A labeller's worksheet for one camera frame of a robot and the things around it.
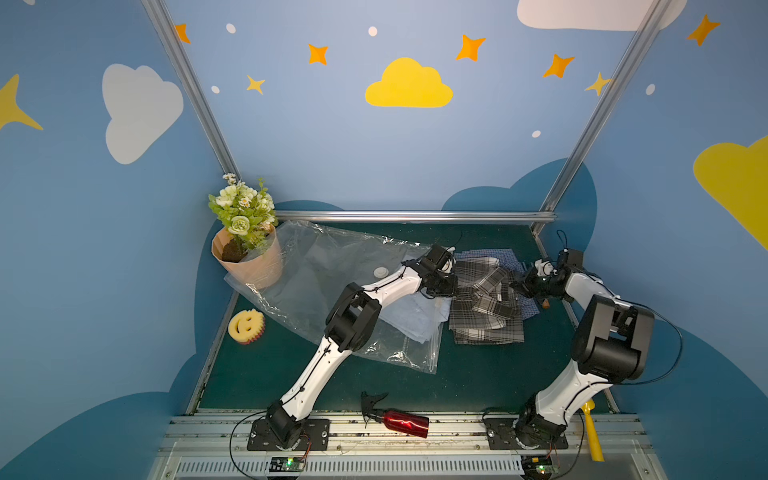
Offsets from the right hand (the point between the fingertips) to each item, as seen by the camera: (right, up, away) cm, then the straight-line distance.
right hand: (515, 281), depth 96 cm
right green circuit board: (-6, -43, -25) cm, 50 cm away
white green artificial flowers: (-84, +21, -8) cm, 86 cm away
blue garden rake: (+11, -8, +2) cm, 14 cm away
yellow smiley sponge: (-85, -13, -6) cm, 87 cm away
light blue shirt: (-32, -11, -1) cm, 34 cm away
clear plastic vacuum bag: (-67, +6, +12) cm, 69 cm away
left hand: (-16, -3, 0) cm, 17 cm away
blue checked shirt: (+3, +6, +13) cm, 15 cm away
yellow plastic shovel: (+9, -39, -24) cm, 46 cm away
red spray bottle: (-41, -33, -22) cm, 57 cm away
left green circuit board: (-66, -42, -25) cm, 83 cm away
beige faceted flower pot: (-80, +5, -10) cm, 81 cm away
